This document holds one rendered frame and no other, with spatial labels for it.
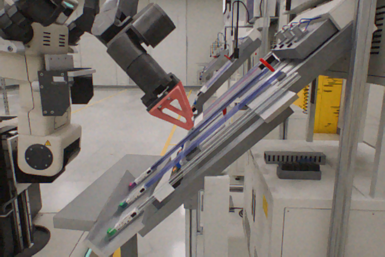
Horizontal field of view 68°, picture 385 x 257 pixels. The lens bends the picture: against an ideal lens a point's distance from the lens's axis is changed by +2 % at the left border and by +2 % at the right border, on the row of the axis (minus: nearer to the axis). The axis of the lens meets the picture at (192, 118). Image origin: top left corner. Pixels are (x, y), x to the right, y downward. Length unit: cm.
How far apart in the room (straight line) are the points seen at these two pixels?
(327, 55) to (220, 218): 58
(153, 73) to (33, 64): 73
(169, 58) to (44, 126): 876
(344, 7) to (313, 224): 72
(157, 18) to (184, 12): 932
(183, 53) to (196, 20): 111
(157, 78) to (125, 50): 7
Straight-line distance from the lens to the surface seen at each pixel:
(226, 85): 566
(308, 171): 123
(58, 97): 111
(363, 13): 99
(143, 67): 52
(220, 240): 78
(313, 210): 112
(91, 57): 1048
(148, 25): 53
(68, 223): 103
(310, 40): 101
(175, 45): 979
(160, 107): 49
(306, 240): 118
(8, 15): 104
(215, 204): 72
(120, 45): 53
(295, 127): 256
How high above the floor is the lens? 110
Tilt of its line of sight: 12 degrees down
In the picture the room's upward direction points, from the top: straight up
